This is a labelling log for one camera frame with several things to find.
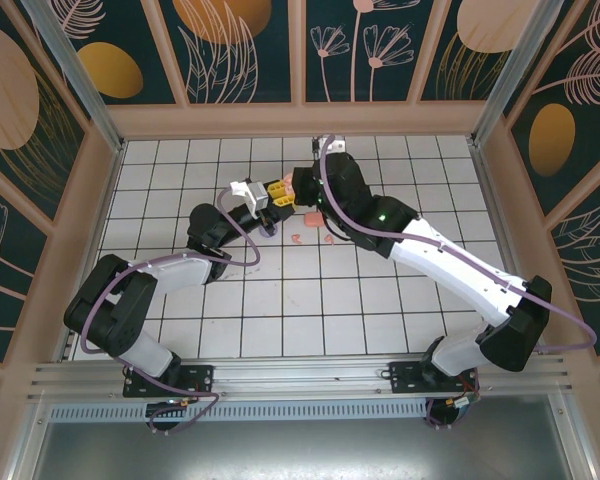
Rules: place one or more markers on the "coral rounded earbud case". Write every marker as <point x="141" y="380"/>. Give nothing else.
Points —
<point x="311" y="221"/>

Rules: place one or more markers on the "purple earbud charging case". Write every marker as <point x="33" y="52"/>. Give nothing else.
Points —
<point x="270" y="233"/>

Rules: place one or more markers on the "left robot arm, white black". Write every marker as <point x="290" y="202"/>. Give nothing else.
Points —
<point x="180" y="267"/>

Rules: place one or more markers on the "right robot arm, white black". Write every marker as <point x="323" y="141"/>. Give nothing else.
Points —
<point x="455" y="265"/>

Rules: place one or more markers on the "brushed metal sheet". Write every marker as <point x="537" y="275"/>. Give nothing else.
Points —
<point x="300" y="450"/>

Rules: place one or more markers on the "black round base module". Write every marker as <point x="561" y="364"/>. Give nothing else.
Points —
<point x="442" y="415"/>

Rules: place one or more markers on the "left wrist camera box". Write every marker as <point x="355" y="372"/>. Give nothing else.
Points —
<point x="257" y="196"/>

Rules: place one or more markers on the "aluminium side rail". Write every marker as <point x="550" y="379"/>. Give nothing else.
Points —
<point x="105" y="200"/>
<point x="513" y="250"/>

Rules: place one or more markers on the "pink flower stems wall panel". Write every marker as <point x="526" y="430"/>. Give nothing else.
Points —
<point x="345" y="75"/>

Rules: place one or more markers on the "leaf outline wall panel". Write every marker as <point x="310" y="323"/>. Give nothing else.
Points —
<point x="280" y="50"/>

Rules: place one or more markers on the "beige disc wall panel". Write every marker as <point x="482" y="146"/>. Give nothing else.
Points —
<point x="445" y="75"/>
<point x="10" y="85"/>

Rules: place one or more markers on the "wide aluminium base rail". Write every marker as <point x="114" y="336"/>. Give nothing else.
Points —
<point x="305" y="377"/>

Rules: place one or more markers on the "aluminium frame post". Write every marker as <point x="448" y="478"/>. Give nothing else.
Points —
<point x="513" y="75"/>
<point x="30" y="440"/>
<point x="76" y="75"/>
<point x="572" y="440"/>

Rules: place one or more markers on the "orange oval feather wall panel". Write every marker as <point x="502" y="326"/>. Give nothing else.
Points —
<point x="555" y="140"/>

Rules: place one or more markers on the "flower and disc wall panel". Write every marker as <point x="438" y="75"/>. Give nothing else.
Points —
<point x="5" y="280"/>

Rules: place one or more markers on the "pink feather wall panel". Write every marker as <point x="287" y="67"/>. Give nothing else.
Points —
<point x="590" y="260"/>

